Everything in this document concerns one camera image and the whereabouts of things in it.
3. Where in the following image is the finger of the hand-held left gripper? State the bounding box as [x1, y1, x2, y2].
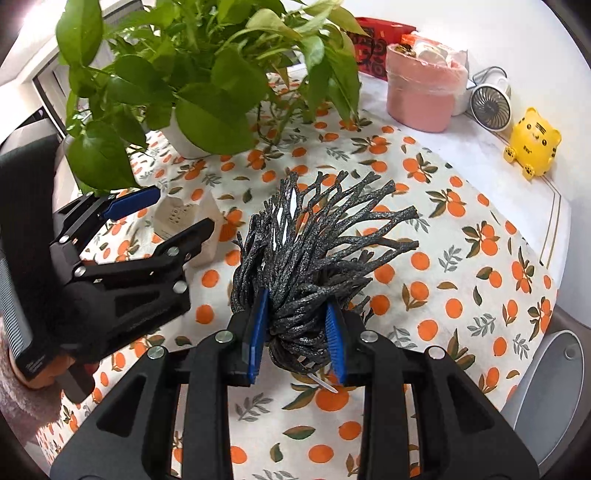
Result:
[65, 218, 217, 356]
[48, 186, 161, 250]

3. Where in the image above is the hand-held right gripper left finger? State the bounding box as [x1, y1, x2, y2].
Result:
[50, 288, 271, 480]

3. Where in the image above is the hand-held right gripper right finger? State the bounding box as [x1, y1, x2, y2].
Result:
[324, 300, 541, 480]

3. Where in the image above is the dark grey foam net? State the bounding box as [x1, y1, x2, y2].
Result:
[230, 170, 421, 374]

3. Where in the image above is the grey trash bin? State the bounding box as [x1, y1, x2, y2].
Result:
[501, 330, 591, 472]

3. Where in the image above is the person's left forearm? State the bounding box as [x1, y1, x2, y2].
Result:
[0, 355, 61, 430]

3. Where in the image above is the person's left hand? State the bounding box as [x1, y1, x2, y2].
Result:
[30, 364, 63, 389]

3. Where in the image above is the white plant pot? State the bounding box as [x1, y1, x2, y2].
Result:
[159, 108, 218, 160]

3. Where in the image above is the orange print tablecloth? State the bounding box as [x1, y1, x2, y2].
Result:
[34, 69, 566, 480]

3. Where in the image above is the green potted plant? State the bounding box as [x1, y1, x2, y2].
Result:
[55, 0, 370, 192]

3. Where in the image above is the red gift bag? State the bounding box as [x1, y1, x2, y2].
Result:
[346, 17, 419, 81]

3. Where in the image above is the pink bin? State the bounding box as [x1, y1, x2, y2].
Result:
[385, 33, 469, 134]

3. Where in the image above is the white desk fan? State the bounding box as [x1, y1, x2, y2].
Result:
[466, 67, 513, 133]

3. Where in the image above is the yellow tiger toy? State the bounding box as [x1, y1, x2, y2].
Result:
[503, 107, 563, 177]

